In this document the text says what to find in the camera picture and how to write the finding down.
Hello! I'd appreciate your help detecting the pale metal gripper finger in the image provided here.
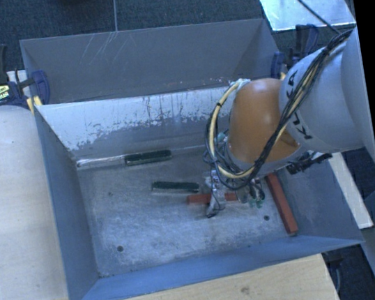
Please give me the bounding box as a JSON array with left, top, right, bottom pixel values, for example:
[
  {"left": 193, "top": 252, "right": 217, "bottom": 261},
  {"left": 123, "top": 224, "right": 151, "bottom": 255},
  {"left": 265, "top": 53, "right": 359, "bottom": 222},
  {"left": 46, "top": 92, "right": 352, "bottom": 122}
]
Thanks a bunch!
[
  {"left": 208, "top": 172, "right": 227, "bottom": 206},
  {"left": 203, "top": 193, "right": 222, "bottom": 219}
]

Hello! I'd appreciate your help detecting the grey metal bin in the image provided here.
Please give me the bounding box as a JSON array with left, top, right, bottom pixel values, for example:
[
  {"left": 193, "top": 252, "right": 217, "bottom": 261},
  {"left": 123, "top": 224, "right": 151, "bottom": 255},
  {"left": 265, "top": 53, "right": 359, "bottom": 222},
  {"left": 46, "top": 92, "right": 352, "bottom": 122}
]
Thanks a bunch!
[{"left": 18, "top": 0, "right": 369, "bottom": 300}]

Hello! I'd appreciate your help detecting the pale wood board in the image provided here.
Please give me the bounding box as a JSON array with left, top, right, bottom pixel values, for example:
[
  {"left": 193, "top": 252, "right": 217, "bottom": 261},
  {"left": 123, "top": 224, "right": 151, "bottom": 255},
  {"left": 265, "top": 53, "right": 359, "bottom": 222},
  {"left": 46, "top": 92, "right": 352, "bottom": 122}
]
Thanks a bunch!
[{"left": 0, "top": 98, "right": 71, "bottom": 300}]

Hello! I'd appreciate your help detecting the black cylinder on white bracket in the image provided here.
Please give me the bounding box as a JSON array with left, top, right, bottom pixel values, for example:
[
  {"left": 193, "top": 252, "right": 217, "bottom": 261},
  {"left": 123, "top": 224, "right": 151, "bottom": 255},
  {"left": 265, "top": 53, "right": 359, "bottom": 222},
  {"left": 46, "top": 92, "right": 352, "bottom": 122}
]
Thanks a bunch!
[{"left": 284, "top": 148, "right": 335, "bottom": 177}]

